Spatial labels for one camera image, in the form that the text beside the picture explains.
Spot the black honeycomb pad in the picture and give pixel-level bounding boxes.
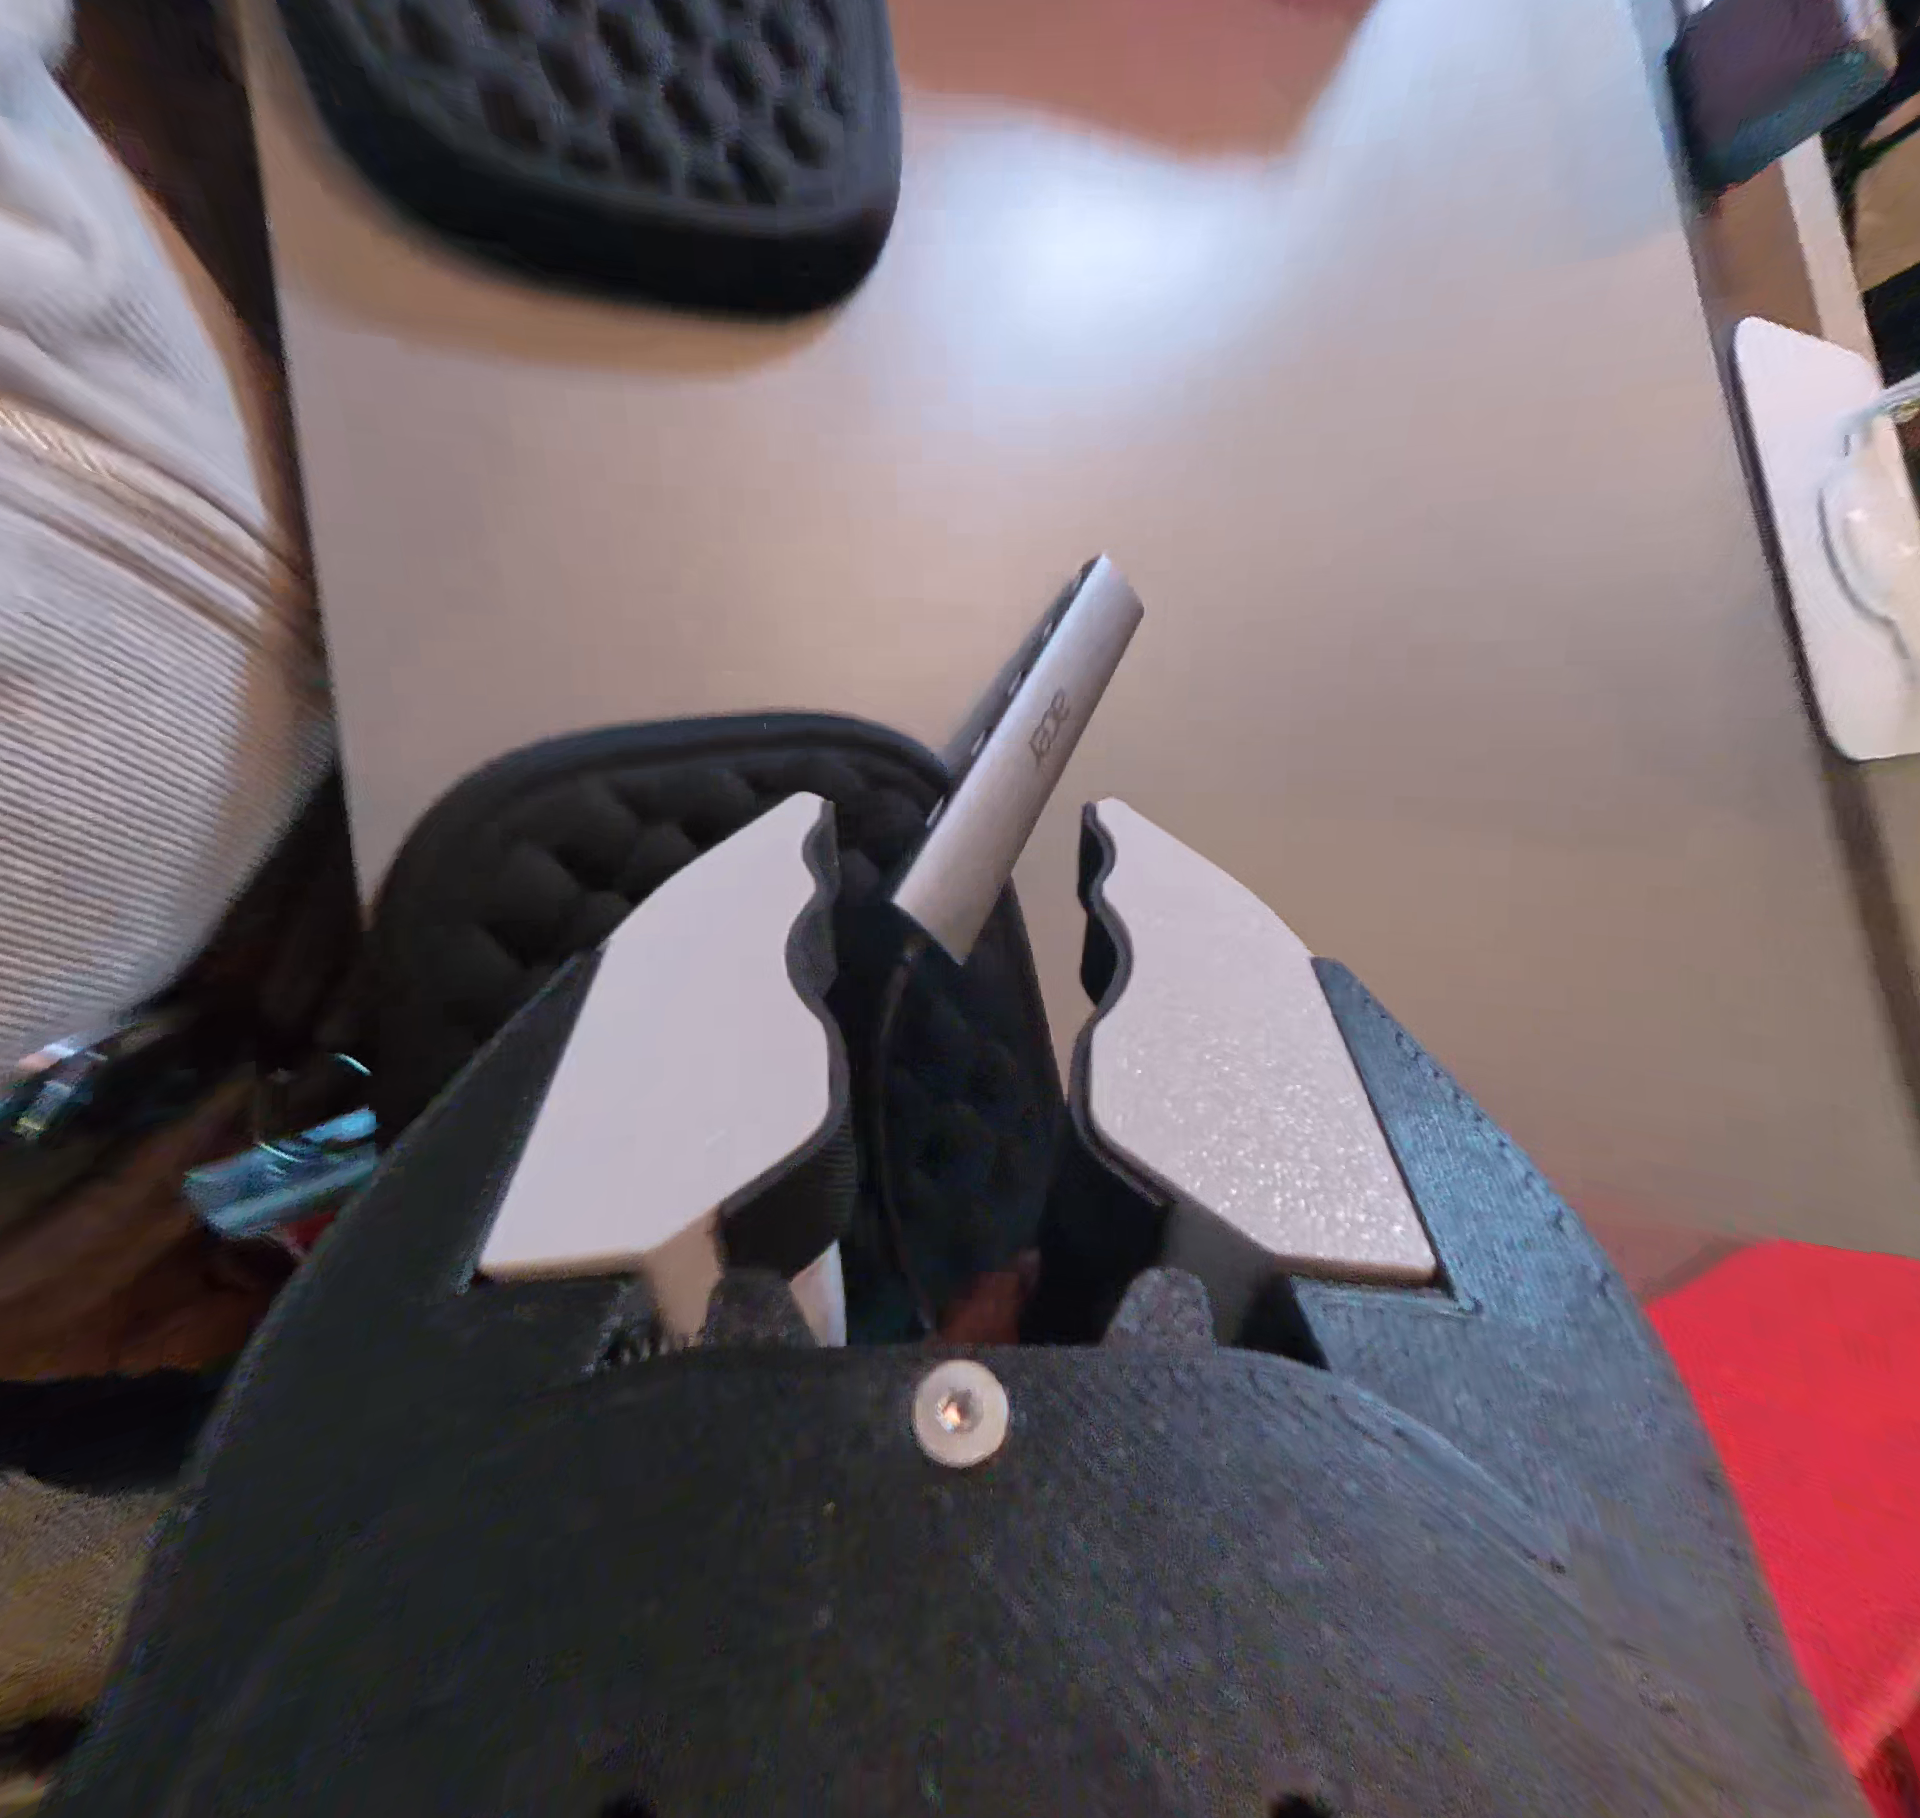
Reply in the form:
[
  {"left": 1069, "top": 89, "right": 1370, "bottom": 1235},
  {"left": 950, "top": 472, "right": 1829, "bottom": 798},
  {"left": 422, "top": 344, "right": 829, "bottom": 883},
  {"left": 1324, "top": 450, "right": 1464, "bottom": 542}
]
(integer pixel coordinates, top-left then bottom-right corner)
[
  {"left": 365, "top": 711, "right": 1060, "bottom": 1341},
  {"left": 251, "top": 0, "right": 905, "bottom": 323}
]

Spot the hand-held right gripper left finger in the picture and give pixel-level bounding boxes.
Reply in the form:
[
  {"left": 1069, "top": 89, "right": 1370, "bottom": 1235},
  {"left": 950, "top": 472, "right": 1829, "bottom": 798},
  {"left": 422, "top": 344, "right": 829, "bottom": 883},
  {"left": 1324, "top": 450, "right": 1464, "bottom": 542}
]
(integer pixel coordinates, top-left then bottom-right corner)
[{"left": 474, "top": 791, "right": 860, "bottom": 1349}]

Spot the red plastic bin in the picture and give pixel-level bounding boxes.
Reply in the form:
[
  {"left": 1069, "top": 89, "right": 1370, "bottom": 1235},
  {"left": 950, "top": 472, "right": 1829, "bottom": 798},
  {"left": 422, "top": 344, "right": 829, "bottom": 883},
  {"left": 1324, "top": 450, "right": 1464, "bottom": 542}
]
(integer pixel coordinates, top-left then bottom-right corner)
[{"left": 1640, "top": 1237, "right": 1920, "bottom": 1818}]

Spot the shiny metal clip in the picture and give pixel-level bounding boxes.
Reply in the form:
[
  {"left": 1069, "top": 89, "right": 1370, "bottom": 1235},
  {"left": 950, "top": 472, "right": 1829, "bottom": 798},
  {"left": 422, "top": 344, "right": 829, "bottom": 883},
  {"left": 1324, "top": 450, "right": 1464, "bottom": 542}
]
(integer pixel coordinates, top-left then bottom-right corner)
[{"left": 0, "top": 1030, "right": 379, "bottom": 1239}]

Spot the person's grey hoodie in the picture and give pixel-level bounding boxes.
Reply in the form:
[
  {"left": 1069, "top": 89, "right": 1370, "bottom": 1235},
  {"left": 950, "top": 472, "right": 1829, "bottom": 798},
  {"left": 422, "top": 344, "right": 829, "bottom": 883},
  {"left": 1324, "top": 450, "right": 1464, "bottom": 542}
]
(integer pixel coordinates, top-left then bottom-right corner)
[{"left": 0, "top": 0, "right": 343, "bottom": 1084}]

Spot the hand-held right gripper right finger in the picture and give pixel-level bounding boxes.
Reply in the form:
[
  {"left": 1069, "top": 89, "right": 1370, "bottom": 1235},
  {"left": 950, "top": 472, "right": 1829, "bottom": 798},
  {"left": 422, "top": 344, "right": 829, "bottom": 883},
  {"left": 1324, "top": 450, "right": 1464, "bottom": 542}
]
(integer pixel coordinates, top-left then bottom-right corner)
[{"left": 1043, "top": 798, "right": 1442, "bottom": 1353}]

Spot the silver usb hub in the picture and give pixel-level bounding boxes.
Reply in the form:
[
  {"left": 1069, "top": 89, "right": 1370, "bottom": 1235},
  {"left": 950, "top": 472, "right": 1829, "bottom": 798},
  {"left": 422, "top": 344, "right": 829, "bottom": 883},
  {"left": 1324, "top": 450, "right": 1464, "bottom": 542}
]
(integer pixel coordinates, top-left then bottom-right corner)
[{"left": 887, "top": 553, "right": 1149, "bottom": 968}]

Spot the grey cube charger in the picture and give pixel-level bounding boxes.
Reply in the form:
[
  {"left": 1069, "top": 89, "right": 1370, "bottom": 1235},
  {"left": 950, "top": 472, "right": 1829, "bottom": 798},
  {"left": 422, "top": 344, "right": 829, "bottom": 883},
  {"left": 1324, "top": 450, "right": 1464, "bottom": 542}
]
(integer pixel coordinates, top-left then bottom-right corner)
[{"left": 1663, "top": 0, "right": 1902, "bottom": 194}]

